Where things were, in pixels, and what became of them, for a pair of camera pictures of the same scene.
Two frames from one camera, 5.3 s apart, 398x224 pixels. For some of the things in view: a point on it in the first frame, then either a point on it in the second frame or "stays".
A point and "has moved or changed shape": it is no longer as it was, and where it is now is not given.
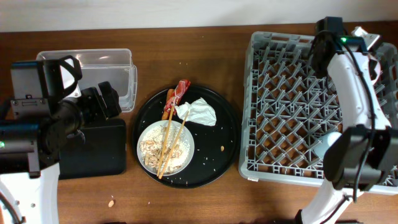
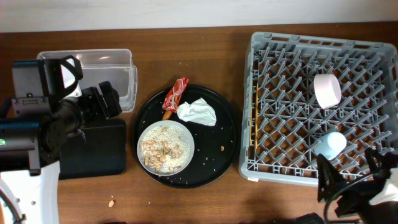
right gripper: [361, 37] → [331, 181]
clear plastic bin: [112, 66] stays
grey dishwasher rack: [286, 107] stays
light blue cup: [324, 142] stays
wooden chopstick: [163, 156] → [250, 124]
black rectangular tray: [102, 153] stays
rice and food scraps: [152, 145] stays
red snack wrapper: [179, 91] has moved or changed shape
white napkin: [201, 112] stays
